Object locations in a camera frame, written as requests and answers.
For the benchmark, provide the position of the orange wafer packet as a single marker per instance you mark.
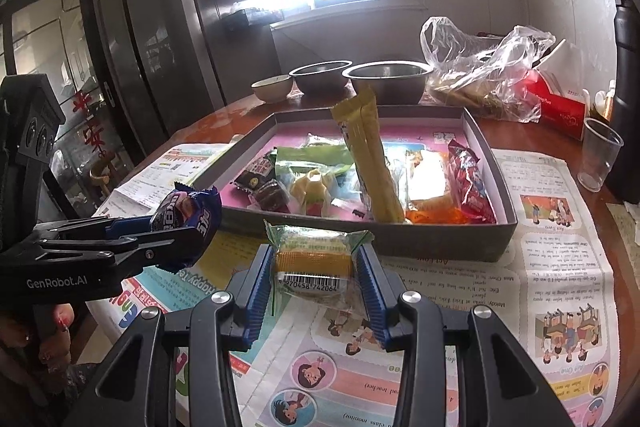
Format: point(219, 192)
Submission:
point(430, 212)

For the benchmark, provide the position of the red sausage packet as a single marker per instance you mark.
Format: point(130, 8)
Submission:
point(467, 182)

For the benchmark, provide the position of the yellow stick packet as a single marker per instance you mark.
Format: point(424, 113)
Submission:
point(367, 157)

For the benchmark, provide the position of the black refrigerator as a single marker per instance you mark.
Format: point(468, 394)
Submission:
point(165, 32)

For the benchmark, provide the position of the pale green packet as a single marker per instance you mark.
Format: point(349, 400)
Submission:
point(310, 155)

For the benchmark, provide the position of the orange pill bottle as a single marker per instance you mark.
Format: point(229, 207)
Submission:
point(606, 104)

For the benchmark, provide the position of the clear plastic cup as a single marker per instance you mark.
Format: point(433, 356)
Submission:
point(597, 157)

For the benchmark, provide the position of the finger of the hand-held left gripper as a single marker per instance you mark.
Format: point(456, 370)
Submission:
point(145, 252)
point(125, 227)

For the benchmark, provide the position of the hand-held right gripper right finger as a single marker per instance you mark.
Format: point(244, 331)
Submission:
point(372, 292)

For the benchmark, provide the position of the small steel bowl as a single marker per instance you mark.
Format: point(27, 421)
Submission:
point(317, 79)

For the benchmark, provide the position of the black thermos bottle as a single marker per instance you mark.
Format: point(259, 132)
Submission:
point(627, 107)

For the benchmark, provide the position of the clear round pastry packet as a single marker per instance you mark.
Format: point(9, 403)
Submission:
point(310, 189)

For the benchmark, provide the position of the brown cake clear packet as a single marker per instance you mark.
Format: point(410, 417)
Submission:
point(272, 196)

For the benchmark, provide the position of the grey cardboard box pink inside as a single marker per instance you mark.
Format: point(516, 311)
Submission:
point(290, 127)

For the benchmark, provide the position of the red cardboard box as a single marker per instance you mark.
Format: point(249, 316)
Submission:
point(555, 107)

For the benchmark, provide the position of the small ceramic bowl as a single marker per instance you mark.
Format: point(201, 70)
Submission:
point(272, 88)

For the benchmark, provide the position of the black green pea packet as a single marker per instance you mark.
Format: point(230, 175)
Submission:
point(252, 174)

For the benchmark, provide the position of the glass door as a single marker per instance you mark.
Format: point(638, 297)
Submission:
point(60, 57)

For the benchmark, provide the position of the newspaper sheet with balloon print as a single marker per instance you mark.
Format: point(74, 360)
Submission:
point(145, 179)

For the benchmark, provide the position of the blue cookie packet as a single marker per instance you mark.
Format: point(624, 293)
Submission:
point(185, 209)

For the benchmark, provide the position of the green-ended yellow cake packet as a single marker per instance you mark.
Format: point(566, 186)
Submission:
point(310, 262)

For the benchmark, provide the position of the clear plastic bag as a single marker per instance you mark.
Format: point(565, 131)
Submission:
point(480, 72)

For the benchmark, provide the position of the wooden chair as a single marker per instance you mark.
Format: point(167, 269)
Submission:
point(107, 174)

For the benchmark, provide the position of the large steel bowl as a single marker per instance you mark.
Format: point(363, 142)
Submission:
point(387, 84)

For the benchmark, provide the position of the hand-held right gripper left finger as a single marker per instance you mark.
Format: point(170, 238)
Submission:
point(257, 292)

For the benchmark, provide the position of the newspaper sheet with cartoon figures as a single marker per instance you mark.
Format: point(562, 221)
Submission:
point(550, 217)

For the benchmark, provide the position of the clear rice cracker packet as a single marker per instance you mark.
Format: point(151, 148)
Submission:
point(322, 141)

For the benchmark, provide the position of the person's left hand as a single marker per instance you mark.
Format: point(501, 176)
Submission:
point(60, 319)

